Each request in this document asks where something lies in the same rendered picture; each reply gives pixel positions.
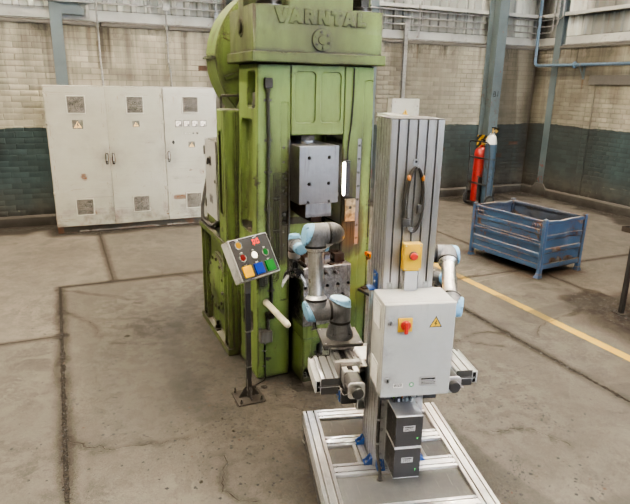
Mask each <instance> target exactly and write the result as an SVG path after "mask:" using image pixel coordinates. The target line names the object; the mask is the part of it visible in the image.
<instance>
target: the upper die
mask: <svg viewBox="0 0 630 504"><path fill-rule="evenodd" d="M290 210H292V211H294V212H296V213H298V214H299V215H301V216H303V217H305V218H309V217H322V216H331V203H329V202H328V203H319V204H308V203H307V204H305V205H298V204H296V203H294V202H292V201H290Z"/></svg>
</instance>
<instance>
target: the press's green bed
mask: <svg viewBox="0 0 630 504"><path fill-rule="evenodd" d="M289 322H290V323H291V326H290V327H289V369H290V370H291V371H292V372H293V373H294V374H295V375H296V377H297V378H298V379H299V380H300V382H301V383H305V382H310V381H311V378H310V375H309V371H308V357H309V358H311V357H312V356H313V355H322V344H321V341H320V338H319V336H318V333H317V329H319V328H328V325H329V323H325V324H319V325H313V326H306V327H302V326H301V325H300V324H299V323H298V322H297V321H296V320H295V319H294V318H293V317H292V316H291V315H290V314H289ZM312 358H313V357H312Z"/></svg>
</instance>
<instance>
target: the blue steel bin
mask: <svg viewBox="0 0 630 504"><path fill-rule="evenodd" d="M587 219H588V214H587V213H584V214H582V215H580V214H576V213H572V212H567V211H563V210H558V209H553V208H549V207H545V206H540V205H536V204H531V203H527V202H523V201H518V200H516V198H514V197H513V198H511V200H510V201H506V202H487V203H478V202H474V204H473V213H472V223H471V233H470V243H469V250H468V253H467V254H469V255H475V253H474V248H475V249H478V250H481V251H484V252H487V253H490V254H493V255H496V256H499V257H502V258H505V259H508V260H511V261H514V262H517V263H519V264H522V265H525V266H528V267H531V268H534V269H536V273H535V275H534V276H533V278H536V279H541V278H542V270H544V269H548V268H553V267H558V266H563V265H568V264H572V263H575V264H574V267H573V268H572V270H576V271H580V270H581V268H580V263H581V257H582V250H583V244H584V238H585V232H586V225H587Z"/></svg>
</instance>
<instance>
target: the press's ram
mask: <svg viewBox="0 0 630 504"><path fill-rule="evenodd" d="M338 171H339V145H335V144H330V143H326V142H321V141H317V140H315V143H295V140H291V141H290V201H292V202H294V203H296V204H298V205H305V204H307V203H308V204H319V203H328V202H329V203H333V202H338Z"/></svg>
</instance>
